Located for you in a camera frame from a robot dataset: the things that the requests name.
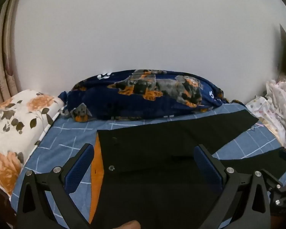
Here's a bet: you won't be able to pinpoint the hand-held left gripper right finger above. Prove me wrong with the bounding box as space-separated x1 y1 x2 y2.
194 144 271 229

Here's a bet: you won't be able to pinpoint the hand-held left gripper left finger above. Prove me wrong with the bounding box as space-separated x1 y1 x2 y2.
16 143 96 229

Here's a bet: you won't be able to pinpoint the black pants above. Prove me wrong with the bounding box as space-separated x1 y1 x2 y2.
89 108 286 229

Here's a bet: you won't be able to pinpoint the person's left hand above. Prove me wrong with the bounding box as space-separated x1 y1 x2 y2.
114 220 141 229

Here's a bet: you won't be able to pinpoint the blue grid bed sheet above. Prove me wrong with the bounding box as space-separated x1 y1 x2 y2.
11 104 286 229

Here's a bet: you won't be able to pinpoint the white dotted cloth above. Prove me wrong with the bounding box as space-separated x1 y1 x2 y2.
245 79 286 144

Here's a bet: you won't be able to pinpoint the white floral pillow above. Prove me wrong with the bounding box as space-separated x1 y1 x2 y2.
0 89 65 196

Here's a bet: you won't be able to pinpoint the navy dog print blanket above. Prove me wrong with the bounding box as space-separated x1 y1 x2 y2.
58 69 231 123

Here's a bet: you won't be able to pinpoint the beige floral curtain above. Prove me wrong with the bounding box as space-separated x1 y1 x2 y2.
0 0 23 108

